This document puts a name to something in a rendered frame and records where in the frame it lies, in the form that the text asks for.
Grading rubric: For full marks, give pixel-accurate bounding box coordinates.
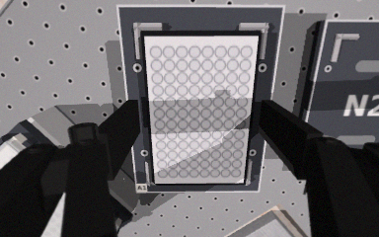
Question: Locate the white well plate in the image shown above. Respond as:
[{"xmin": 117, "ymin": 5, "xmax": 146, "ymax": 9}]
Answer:
[{"xmin": 141, "ymin": 31, "xmax": 262, "ymax": 186}]

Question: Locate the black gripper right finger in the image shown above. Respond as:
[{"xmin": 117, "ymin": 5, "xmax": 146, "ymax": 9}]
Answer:
[{"xmin": 258, "ymin": 100, "xmax": 379, "ymax": 237}]

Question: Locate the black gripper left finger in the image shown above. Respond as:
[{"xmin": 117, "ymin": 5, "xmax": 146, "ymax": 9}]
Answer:
[{"xmin": 0, "ymin": 100, "xmax": 140, "ymax": 237}]

